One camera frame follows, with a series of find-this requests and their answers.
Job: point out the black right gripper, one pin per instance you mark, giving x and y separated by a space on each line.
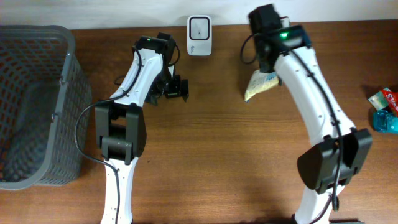
265 68

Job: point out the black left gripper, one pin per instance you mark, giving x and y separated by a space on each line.
179 88

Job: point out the yellow wipes bag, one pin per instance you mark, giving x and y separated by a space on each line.
259 83

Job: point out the green tissue pack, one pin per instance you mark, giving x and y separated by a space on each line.
378 101

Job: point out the blue mouthwash bottle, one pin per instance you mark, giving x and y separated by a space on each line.
385 122

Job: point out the red candy bag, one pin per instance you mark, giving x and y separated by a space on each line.
391 98

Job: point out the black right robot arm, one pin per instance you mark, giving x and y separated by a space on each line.
338 149

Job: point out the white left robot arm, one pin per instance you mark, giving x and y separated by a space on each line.
120 127

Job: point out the white barcode scanner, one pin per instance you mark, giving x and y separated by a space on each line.
199 35

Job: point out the grey plastic basket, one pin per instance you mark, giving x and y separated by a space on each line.
43 94

